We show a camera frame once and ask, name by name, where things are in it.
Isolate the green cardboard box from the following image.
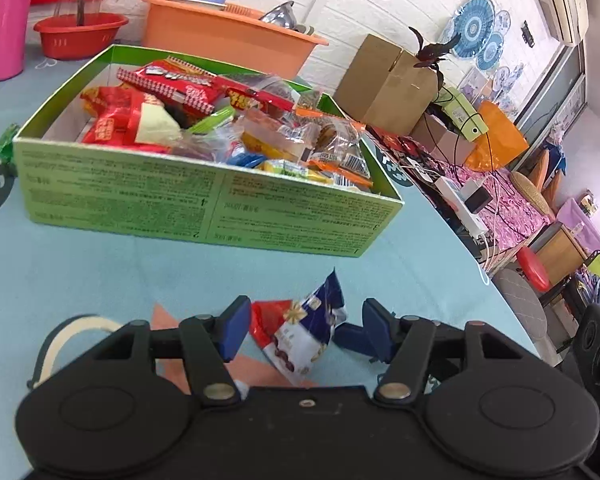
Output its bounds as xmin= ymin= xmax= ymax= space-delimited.
xmin=12 ymin=43 xmax=406 ymax=259

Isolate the small green foil packet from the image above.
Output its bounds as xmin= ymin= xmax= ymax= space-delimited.
xmin=0 ymin=123 xmax=22 ymax=165

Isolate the clear packet with orange strip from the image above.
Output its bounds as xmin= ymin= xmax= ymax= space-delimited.
xmin=292 ymin=105 xmax=373 ymax=183

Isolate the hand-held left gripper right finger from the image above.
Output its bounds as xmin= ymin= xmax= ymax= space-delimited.
xmin=362 ymin=298 xmax=523 ymax=405

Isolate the wooden box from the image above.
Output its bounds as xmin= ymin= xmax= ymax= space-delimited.
xmin=526 ymin=221 xmax=590 ymax=285

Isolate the blue white red packet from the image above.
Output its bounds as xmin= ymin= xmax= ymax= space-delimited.
xmin=249 ymin=268 xmax=349 ymax=377

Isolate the medium blue patterned plate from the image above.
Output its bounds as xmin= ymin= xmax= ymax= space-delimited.
xmin=476 ymin=31 xmax=506 ymax=69

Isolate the woven cushion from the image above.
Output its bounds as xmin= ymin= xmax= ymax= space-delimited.
xmin=509 ymin=170 xmax=555 ymax=220

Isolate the purple leaf plant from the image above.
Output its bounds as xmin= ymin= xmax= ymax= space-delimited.
xmin=407 ymin=26 xmax=463 ymax=72

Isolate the red and yellow packet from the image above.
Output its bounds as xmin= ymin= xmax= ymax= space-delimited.
xmin=80 ymin=85 xmax=183 ymax=148

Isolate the steel bowl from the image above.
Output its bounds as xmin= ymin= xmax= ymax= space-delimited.
xmin=258 ymin=0 xmax=311 ymax=33

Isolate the teal printed tablecloth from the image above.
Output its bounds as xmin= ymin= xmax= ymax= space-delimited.
xmin=0 ymin=42 xmax=541 ymax=411

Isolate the pink patterned cloth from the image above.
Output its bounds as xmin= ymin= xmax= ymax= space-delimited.
xmin=367 ymin=127 xmax=561 ymax=263

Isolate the white power strip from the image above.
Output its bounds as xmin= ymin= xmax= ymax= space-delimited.
xmin=434 ymin=176 xmax=487 ymax=240

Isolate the orange plastic tub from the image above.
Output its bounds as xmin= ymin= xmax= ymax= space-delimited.
xmin=139 ymin=0 xmax=330 ymax=81

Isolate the pink thermos bottle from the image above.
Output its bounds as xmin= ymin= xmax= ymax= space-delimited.
xmin=0 ymin=0 xmax=42 ymax=83

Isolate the black power adapter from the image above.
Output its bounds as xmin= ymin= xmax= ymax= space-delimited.
xmin=464 ymin=189 xmax=494 ymax=217

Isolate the red plastic basin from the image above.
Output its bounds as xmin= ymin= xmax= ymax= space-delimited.
xmin=32 ymin=11 xmax=131 ymax=61

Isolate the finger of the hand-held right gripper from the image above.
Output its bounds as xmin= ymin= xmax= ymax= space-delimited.
xmin=332 ymin=322 xmax=376 ymax=361

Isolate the large cardboard box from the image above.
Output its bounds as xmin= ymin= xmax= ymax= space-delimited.
xmin=333 ymin=33 xmax=445 ymax=137

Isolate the small green carton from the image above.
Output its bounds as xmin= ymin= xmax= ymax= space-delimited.
xmin=439 ymin=86 xmax=490 ymax=143

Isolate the grey stool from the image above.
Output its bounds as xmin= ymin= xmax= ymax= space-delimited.
xmin=491 ymin=267 xmax=551 ymax=356

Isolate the blue packet with green edge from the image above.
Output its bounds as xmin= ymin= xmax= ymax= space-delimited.
xmin=185 ymin=106 xmax=263 ymax=168

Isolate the small cardboard box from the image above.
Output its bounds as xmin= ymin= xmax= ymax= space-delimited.
xmin=411 ymin=111 xmax=477 ymax=167

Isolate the orange bag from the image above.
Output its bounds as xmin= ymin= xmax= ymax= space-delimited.
xmin=464 ymin=100 xmax=531 ymax=172

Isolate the red cushion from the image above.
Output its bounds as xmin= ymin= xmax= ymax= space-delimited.
xmin=516 ymin=245 xmax=552 ymax=292

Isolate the large blue patterned plate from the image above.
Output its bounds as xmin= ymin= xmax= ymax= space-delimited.
xmin=451 ymin=0 xmax=497 ymax=59

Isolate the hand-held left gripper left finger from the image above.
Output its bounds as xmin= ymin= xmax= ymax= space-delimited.
xmin=87 ymin=296 xmax=252 ymax=407

